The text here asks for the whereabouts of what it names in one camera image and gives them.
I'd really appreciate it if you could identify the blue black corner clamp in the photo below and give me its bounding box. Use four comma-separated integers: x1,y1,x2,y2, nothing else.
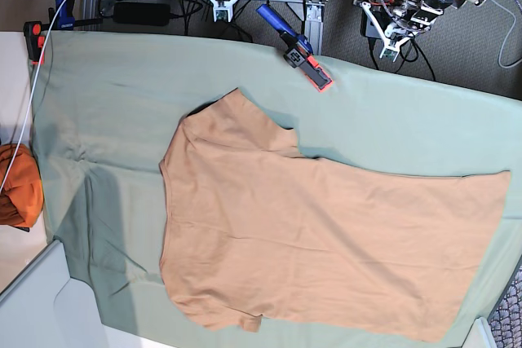
23,0,103,65

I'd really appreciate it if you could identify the tan orange T-shirt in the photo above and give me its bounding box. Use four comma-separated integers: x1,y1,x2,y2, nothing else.
160,90,511,342

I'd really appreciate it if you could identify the white cable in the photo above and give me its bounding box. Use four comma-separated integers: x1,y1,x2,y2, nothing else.
0,0,192,194

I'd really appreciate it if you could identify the thin grey cable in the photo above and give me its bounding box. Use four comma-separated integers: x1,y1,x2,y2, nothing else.
488,0,522,68

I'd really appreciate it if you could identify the blue orange bar clamp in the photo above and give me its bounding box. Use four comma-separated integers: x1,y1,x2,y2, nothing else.
256,4,333,92

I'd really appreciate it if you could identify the folded dark orange cloth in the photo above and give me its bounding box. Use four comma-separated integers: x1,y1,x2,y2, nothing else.
1,143,44,229

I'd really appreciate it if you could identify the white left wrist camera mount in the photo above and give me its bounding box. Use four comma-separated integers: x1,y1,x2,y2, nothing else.
353,0,432,62

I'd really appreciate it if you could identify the aluminium frame post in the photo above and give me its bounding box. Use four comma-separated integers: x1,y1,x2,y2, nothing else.
285,0,327,55

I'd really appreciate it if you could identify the patterned grey mat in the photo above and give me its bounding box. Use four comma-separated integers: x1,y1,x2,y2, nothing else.
488,267,521,348

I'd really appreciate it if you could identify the black power brick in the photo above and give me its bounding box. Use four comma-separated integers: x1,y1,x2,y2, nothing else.
113,2,170,27

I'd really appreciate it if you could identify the sage green table cloth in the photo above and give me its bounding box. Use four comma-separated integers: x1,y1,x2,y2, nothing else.
32,32,521,347

